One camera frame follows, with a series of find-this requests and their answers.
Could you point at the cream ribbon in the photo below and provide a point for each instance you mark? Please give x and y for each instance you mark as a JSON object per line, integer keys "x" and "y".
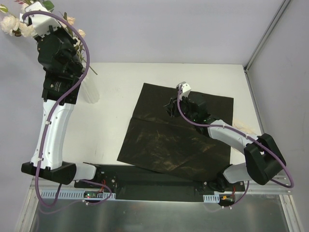
{"x": 243, "y": 127}

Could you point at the right aluminium frame post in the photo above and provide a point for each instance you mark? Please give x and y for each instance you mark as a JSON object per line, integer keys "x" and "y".
{"x": 266, "y": 35}

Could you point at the left white cable duct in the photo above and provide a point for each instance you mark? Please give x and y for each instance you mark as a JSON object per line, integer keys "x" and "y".
{"x": 77, "y": 195}

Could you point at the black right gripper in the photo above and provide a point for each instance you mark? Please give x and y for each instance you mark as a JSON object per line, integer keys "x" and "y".
{"x": 177, "y": 106}

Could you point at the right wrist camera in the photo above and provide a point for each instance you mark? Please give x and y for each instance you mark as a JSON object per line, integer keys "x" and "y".
{"x": 183, "y": 89}

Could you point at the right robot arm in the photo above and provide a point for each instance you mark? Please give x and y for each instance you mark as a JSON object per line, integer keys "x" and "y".
{"x": 263, "y": 159}

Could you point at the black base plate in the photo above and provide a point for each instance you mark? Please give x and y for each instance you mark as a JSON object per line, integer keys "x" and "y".
{"x": 137, "y": 184}

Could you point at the pink and white flower bouquet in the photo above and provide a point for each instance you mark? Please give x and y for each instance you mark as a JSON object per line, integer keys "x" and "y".
{"x": 46, "y": 3}

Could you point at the peach rosebud flower stem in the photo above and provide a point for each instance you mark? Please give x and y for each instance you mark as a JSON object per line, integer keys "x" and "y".
{"x": 79, "y": 47}

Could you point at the white peony flower stem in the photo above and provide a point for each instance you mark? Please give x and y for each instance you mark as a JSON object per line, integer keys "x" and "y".
{"x": 12, "y": 25}

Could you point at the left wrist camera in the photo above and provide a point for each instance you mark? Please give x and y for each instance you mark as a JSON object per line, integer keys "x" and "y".
{"x": 43, "y": 24}

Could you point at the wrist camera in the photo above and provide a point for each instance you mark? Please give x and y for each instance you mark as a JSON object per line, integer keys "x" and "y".
{"x": 183, "y": 89}
{"x": 43, "y": 24}

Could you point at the white cable duct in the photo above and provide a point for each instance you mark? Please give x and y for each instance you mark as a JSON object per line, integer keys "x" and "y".
{"x": 215, "y": 198}
{"x": 77, "y": 195}

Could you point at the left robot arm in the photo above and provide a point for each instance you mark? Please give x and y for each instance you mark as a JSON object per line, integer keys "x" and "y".
{"x": 47, "y": 161}

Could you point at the aluminium rail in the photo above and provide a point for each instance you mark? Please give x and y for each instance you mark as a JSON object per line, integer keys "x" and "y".
{"x": 271, "y": 188}

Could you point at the right white cable duct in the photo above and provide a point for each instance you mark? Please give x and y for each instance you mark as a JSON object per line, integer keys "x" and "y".
{"x": 215, "y": 198}

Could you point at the white ribbed vase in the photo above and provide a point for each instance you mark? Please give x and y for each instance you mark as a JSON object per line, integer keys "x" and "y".
{"x": 89, "y": 90}

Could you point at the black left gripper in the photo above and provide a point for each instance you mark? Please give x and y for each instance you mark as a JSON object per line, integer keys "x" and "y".
{"x": 46, "y": 37}

